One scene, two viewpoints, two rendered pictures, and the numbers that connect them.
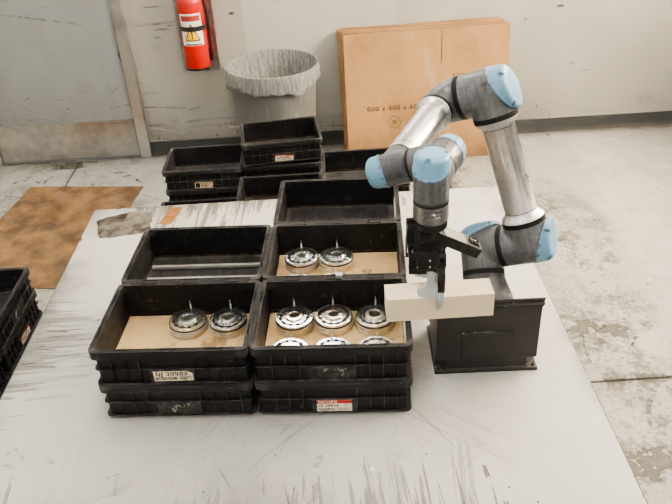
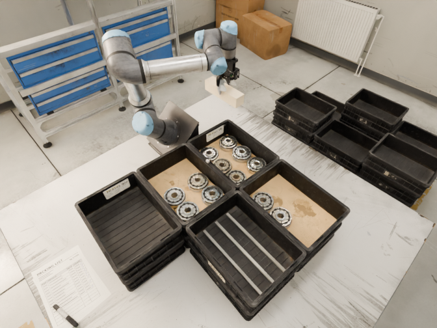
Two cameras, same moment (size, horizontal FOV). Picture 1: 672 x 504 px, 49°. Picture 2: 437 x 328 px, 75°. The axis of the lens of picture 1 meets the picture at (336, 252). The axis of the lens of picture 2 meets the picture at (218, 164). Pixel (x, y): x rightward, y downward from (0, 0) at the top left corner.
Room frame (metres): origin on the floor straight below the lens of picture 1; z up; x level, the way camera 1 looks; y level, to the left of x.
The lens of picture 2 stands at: (2.29, 0.70, 1.97)
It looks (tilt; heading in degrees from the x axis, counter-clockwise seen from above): 48 degrees down; 226
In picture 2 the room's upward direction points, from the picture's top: 1 degrees clockwise
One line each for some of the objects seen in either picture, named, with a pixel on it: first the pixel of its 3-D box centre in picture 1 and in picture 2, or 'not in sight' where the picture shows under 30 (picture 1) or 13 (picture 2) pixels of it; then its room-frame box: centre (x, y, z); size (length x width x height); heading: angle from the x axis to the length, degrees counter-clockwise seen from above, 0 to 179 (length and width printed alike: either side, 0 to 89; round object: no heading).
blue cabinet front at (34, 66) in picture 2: not in sight; (66, 73); (1.68, -1.88, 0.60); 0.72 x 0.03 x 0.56; 0
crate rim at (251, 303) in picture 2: (200, 255); (244, 241); (1.84, 0.40, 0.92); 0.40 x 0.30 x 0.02; 87
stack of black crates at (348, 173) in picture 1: (366, 205); not in sight; (3.08, -0.16, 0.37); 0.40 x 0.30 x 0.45; 90
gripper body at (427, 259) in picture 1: (426, 243); (228, 68); (1.34, -0.20, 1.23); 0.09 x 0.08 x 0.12; 90
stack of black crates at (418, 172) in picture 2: not in sight; (391, 177); (0.48, 0.65, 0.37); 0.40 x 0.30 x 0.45; 90
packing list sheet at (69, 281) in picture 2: not in sight; (68, 285); (2.45, -0.04, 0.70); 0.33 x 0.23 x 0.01; 90
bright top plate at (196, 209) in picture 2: (301, 256); (187, 211); (1.90, 0.11, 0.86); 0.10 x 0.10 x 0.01
